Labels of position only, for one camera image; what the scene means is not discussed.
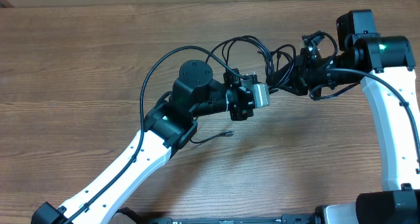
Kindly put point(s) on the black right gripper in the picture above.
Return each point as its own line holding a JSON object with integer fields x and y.
{"x": 299, "y": 82}

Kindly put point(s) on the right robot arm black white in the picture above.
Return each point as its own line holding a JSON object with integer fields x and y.
{"x": 384, "y": 68}

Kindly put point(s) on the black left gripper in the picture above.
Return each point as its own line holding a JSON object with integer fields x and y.
{"x": 237, "y": 115}

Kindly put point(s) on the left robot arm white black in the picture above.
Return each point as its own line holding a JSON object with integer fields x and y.
{"x": 169, "y": 125}

